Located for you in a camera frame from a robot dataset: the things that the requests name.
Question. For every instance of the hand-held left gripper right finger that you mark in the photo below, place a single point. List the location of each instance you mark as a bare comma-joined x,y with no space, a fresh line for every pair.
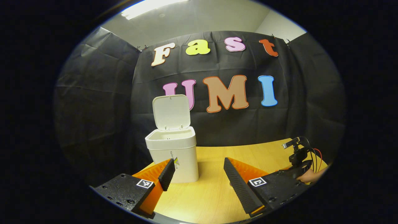
238,186

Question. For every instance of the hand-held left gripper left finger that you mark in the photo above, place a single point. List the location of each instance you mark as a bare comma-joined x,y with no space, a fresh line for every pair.
168,174

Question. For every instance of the white desktop garbage bin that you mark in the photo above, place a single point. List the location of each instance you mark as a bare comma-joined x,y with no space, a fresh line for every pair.
174,146

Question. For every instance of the wooden desktop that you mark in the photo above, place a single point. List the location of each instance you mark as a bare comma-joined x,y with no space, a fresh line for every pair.
211,186

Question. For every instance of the black backdrop cloth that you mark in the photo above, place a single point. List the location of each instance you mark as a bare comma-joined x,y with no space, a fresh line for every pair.
99,109

